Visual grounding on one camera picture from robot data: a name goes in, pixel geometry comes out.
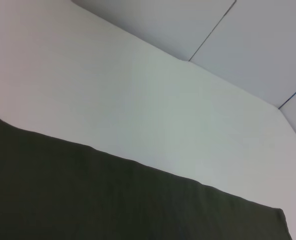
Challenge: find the dark green printed T-shirt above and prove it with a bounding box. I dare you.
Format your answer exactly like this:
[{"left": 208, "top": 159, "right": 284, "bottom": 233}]
[{"left": 0, "top": 109, "right": 295, "bottom": 240}]

